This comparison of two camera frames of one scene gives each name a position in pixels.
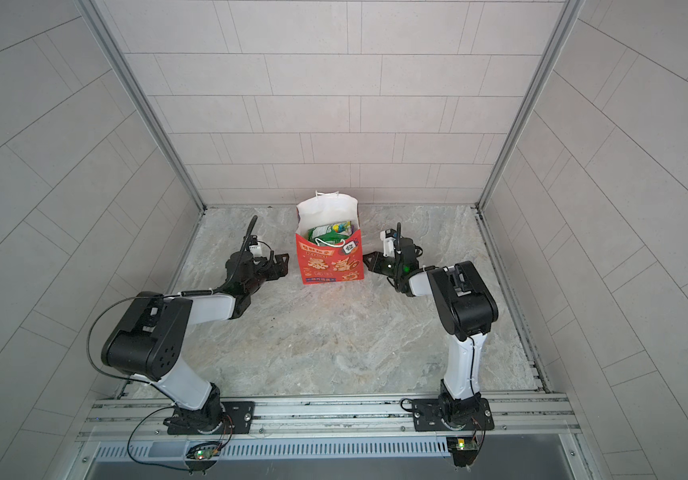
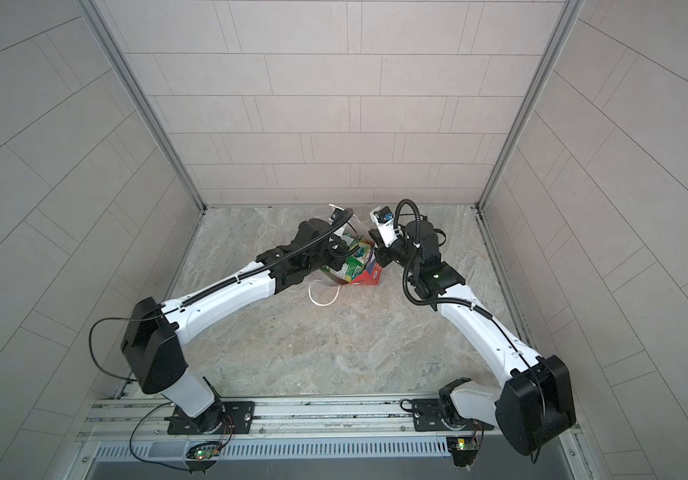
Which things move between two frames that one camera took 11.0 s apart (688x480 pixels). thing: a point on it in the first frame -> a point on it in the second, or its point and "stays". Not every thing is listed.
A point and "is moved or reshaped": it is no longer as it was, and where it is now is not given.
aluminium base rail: x=327 y=418 stays
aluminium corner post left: x=126 y=72 stays
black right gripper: x=377 y=267 -> x=383 y=258
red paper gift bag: x=328 y=264 is moved or reshaped
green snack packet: x=331 y=234 is moved or reshaped
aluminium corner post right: x=567 y=22 stays
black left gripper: x=282 y=270 -> x=339 y=253
